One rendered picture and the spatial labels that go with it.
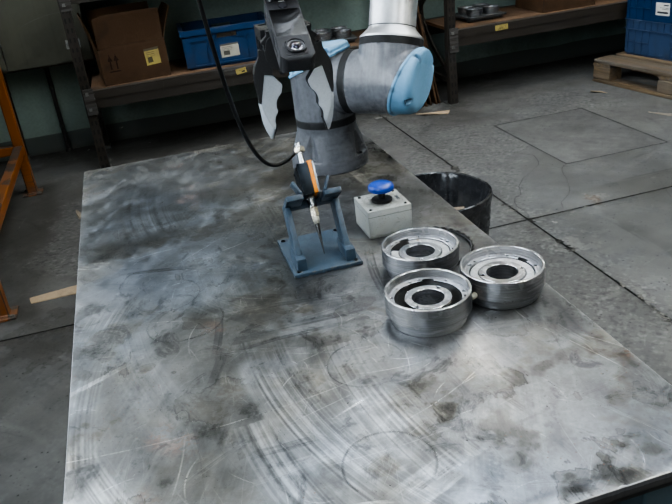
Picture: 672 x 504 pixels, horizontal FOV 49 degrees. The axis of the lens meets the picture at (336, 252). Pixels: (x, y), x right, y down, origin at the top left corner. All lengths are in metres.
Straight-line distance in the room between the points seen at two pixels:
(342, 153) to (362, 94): 0.13
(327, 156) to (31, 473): 1.22
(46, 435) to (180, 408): 1.47
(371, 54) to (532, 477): 0.84
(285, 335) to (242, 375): 0.09
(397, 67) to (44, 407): 1.55
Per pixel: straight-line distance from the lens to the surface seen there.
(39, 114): 4.94
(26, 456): 2.23
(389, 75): 1.31
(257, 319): 0.95
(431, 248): 1.02
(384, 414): 0.77
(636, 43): 5.17
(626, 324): 2.43
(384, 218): 1.12
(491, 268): 0.97
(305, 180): 1.05
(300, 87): 1.38
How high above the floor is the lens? 1.28
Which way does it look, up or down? 26 degrees down
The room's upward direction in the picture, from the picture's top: 7 degrees counter-clockwise
